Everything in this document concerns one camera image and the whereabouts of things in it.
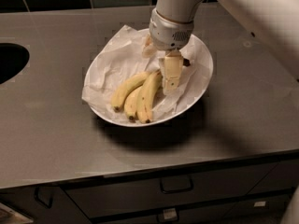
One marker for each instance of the dark drawer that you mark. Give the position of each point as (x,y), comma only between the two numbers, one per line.
(200,213)
(128,197)

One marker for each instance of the white label sticker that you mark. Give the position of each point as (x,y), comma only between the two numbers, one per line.
(260,204)

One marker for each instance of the black left cabinet handle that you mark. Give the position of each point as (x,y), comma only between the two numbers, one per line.
(44,196)

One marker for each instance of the dark lower drawer front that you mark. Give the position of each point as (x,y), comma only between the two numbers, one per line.
(200,213)

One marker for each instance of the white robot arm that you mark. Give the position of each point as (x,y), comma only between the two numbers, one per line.
(275,23)

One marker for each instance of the middle yellow banana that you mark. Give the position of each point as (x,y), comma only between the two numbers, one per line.
(130,105)

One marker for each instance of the dark round sink opening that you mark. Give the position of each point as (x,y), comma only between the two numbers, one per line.
(13,58)

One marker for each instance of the white oval bowl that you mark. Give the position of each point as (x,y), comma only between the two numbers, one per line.
(204,66)

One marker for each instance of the black upper drawer handle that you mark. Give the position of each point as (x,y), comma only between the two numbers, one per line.
(176,184)

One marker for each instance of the silver white gripper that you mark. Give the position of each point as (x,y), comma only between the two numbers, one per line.
(168,34)

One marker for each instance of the white crumpled paper liner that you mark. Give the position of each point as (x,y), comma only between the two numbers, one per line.
(124,56)

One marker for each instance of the yellow banana with stem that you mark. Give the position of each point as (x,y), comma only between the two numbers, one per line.
(147,95)

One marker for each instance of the dark upper drawer front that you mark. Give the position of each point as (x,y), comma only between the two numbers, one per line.
(128,197)

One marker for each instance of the left yellow banana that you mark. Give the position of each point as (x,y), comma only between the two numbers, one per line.
(130,84)

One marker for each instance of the lower drawer handle with label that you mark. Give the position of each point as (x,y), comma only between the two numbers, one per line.
(167,215)

